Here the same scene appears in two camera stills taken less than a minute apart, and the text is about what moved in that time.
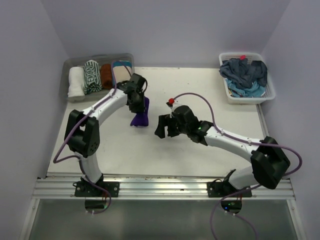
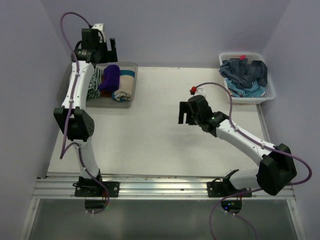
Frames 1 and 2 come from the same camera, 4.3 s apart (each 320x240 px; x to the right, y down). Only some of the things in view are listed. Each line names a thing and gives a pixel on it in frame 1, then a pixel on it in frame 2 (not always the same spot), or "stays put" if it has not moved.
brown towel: [106, 76] to [106, 93]
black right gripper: [163, 122] to [184, 109]
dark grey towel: [245, 74] stays put
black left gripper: [140, 108] to [110, 56]
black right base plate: [222, 189] stays put
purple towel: [141, 119] to [111, 78]
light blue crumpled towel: [254, 90] stays put
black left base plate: [85, 189] stays put
